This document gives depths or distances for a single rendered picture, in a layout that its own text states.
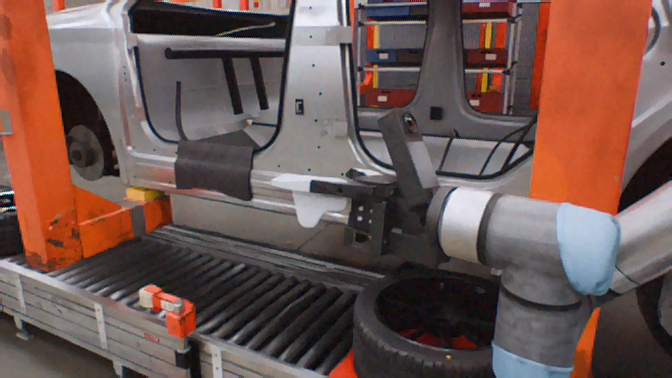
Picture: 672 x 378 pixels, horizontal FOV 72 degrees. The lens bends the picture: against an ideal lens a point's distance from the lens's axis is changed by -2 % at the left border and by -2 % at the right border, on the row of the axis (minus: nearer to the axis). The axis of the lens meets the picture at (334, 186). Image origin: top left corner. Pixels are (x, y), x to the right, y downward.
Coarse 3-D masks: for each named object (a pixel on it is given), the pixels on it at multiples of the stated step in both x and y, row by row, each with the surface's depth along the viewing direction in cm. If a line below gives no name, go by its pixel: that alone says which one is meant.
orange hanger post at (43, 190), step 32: (0, 0) 161; (32, 0) 170; (0, 32) 165; (32, 32) 172; (0, 64) 170; (32, 64) 173; (0, 96) 175; (32, 96) 175; (32, 128) 176; (32, 160) 178; (64, 160) 189; (32, 192) 181; (64, 192) 191; (32, 224) 187; (64, 224) 192; (32, 256) 193; (64, 256) 194
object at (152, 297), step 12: (144, 288) 181; (156, 288) 180; (144, 300) 179; (156, 300) 178; (168, 300) 175; (192, 312) 165; (168, 324) 163; (180, 324) 160; (192, 324) 165; (180, 336) 162
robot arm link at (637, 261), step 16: (656, 192) 47; (640, 208) 48; (656, 208) 46; (624, 224) 49; (640, 224) 47; (656, 224) 46; (624, 240) 48; (640, 240) 47; (656, 240) 46; (624, 256) 48; (640, 256) 47; (656, 256) 46; (624, 272) 49; (640, 272) 48; (656, 272) 48; (624, 288) 50; (592, 304) 50
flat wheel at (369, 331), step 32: (384, 288) 183; (416, 288) 191; (448, 288) 191; (480, 288) 183; (384, 320) 161; (416, 320) 166; (448, 320) 172; (480, 320) 186; (384, 352) 147; (416, 352) 143; (448, 352) 143; (480, 352) 142
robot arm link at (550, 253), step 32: (512, 224) 42; (544, 224) 41; (576, 224) 40; (608, 224) 39; (480, 256) 45; (512, 256) 42; (544, 256) 41; (576, 256) 39; (608, 256) 38; (512, 288) 44; (544, 288) 41; (576, 288) 40; (608, 288) 41
